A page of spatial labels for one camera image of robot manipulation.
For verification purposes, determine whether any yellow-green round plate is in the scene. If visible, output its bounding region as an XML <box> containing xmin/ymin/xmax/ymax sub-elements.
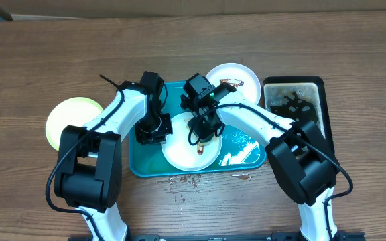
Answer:
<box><xmin>45</xmin><ymin>97</ymin><xmax>103</xmax><ymax>151</ymax></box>

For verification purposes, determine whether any white plate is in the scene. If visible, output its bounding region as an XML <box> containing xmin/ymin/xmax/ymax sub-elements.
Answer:
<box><xmin>206</xmin><ymin>63</ymin><xmax>261</xmax><ymax>104</ymax></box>
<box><xmin>162</xmin><ymin>112</ymin><xmax>222</xmax><ymax>172</ymax></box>

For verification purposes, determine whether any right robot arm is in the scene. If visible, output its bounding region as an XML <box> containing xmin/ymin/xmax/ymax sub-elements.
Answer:
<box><xmin>180</xmin><ymin>74</ymin><xmax>353</xmax><ymax>240</ymax></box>

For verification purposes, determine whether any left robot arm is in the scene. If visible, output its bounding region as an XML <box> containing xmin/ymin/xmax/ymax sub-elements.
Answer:
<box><xmin>45</xmin><ymin>71</ymin><xmax>172</xmax><ymax>240</ymax></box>

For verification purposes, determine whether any black soapy water tray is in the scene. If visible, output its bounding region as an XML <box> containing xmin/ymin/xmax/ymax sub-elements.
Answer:
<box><xmin>262</xmin><ymin>76</ymin><xmax>334</xmax><ymax>150</ymax></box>

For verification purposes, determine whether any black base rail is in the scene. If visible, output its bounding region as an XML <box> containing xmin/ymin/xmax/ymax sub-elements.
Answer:
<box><xmin>67</xmin><ymin>231</ymin><xmax>366</xmax><ymax>241</ymax></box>

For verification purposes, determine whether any teal plastic tray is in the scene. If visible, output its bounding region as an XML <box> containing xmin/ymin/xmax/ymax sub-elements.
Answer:
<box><xmin>129</xmin><ymin>81</ymin><xmax>266</xmax><ymax>177</ymax></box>

